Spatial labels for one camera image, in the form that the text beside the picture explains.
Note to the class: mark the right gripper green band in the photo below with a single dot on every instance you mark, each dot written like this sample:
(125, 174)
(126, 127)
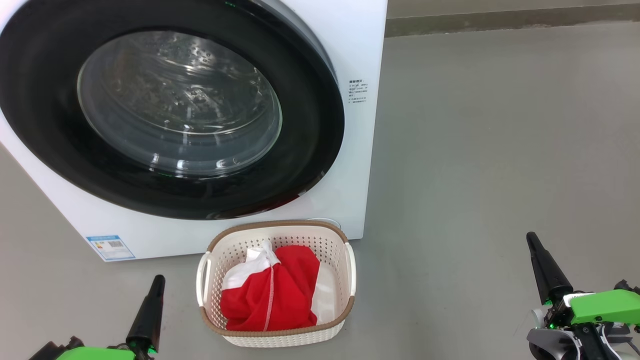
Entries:
(605, 306)

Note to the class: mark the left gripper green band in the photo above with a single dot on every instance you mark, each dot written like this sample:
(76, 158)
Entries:
(100, 354)

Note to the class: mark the red and white garment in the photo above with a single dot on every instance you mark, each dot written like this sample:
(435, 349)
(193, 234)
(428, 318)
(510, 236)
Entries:
(290, 290)

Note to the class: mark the dark grey round washer door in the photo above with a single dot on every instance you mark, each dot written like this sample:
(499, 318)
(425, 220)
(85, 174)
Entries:
(310, 150)

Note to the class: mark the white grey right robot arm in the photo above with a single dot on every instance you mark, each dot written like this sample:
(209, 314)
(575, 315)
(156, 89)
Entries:
(550, 345)

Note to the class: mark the cream perforated laundry basket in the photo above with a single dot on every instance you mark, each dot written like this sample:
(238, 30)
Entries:
(225, 255)

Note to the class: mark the white front-load washing machine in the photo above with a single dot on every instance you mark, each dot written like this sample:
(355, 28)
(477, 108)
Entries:
(360, 150)

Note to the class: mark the blue energy label sticker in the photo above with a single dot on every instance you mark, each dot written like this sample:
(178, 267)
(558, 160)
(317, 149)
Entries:
(111, 247)

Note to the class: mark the grey skirting board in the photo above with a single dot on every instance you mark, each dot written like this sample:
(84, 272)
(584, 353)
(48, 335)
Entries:
(500, 21)

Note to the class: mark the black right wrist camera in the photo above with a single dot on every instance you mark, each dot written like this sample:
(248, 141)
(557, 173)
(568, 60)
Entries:
(627, 287)

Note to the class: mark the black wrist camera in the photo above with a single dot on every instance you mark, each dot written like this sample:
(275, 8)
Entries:
(627, 287)
(50, 350)

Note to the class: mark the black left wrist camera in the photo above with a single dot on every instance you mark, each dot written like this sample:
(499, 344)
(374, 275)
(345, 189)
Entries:
(50, 350)

